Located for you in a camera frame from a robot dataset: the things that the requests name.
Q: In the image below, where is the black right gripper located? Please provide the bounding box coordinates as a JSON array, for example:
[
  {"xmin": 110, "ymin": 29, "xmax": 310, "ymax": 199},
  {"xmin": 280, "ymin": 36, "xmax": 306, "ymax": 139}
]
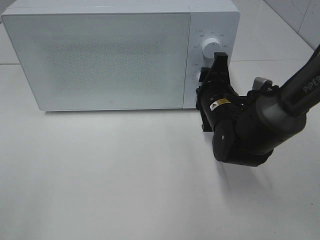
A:
[{"xmin": 196, "ymin": 52, "xmax": 248, "ymax": 132}]

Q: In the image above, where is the upper white power knob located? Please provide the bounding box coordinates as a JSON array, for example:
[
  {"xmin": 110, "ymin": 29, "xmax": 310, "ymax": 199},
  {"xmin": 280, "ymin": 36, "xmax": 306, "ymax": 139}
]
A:
[{"xmin": 200, "ymin": 36, "xmax": 222, "ymax": 59}]

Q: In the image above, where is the white microwave oven body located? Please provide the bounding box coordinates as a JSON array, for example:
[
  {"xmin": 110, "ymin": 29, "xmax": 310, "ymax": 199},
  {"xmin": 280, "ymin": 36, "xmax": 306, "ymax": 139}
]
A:
[{"xmin": 1, "ymin": 0, "xmax": 240, "ymax": 109}]

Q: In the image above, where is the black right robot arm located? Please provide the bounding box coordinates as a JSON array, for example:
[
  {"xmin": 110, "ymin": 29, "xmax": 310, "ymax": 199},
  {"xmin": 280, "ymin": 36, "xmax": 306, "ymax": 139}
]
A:
[{"xmin": 196, "ymin": 49, "xmax": 320, "ymax": 167}]

